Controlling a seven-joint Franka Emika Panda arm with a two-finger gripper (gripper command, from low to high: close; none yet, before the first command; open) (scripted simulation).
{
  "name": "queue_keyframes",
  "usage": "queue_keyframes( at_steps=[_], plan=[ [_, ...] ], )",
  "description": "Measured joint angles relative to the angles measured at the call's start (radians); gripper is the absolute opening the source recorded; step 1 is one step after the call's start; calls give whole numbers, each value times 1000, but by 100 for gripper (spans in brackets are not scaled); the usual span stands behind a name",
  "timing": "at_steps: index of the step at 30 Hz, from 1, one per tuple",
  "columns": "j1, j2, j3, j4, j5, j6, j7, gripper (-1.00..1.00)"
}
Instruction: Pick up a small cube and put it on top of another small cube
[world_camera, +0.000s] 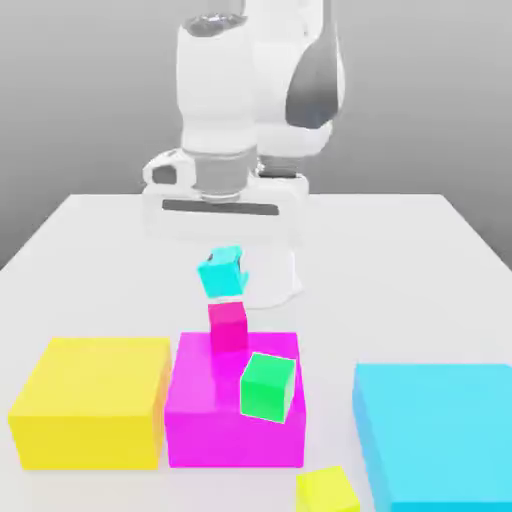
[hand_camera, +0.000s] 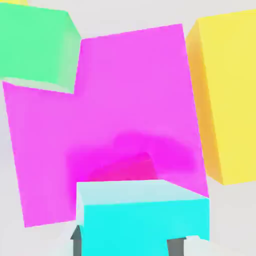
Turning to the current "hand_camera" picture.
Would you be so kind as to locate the small cyan cube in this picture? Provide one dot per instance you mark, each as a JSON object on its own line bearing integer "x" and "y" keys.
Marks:
{"x": 140, "y": 226}

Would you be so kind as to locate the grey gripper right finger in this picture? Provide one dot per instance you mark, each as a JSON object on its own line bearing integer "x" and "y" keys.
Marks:
{"x": 176, "y": 247}

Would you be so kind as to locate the large green box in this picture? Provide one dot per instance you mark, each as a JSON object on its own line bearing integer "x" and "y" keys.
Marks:
{"x": 34, "y": 44}

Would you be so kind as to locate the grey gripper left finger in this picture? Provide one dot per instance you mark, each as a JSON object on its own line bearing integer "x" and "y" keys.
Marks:
{"x": 76, "y": 243}

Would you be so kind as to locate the large yellow box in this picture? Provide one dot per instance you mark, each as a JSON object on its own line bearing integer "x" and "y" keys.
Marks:
{"x": 230, "y": 96}

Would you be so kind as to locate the yellow block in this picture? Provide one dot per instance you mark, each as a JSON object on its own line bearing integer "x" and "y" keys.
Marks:
{"x": 12, "y": 1}

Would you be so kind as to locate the large magenta box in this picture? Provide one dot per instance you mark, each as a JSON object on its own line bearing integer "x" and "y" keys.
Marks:
{"x": 130, "y": 96}

